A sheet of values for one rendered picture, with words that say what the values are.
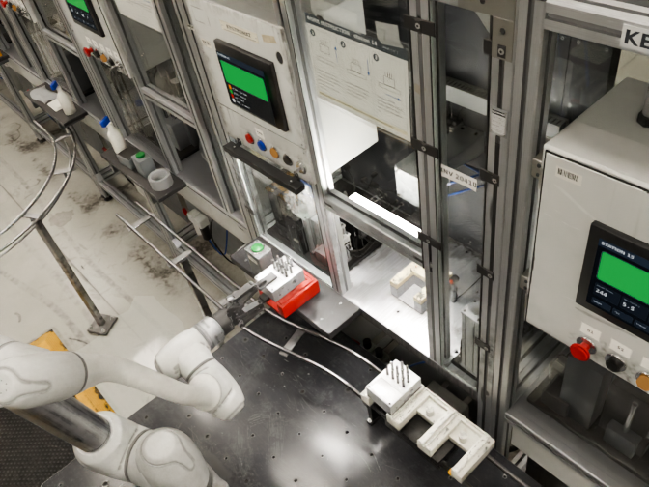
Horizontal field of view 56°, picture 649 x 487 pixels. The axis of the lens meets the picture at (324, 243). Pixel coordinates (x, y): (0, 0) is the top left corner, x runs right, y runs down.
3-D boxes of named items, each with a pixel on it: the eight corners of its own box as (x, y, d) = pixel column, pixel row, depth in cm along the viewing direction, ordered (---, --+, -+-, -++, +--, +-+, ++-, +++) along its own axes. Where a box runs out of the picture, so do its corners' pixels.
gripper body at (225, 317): (228, 341, 186) (251, 322, 190) (220, 324, 180) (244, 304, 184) (213, 329, 191) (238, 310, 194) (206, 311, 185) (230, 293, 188)
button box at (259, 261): (251, 272, 216) (243, 247, 208) (268, 259, 220) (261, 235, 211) (265, 282, 212) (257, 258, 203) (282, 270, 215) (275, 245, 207)
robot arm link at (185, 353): (192, 331, 189) (219, 363, 186) (150, 364, 183) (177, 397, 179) (188, 319, 180) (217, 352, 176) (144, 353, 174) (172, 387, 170)
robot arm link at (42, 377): (91, 349, 134) (42, 337, 139) (25, 358, 117) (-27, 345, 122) (82, 409, 134) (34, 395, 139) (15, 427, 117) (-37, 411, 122)
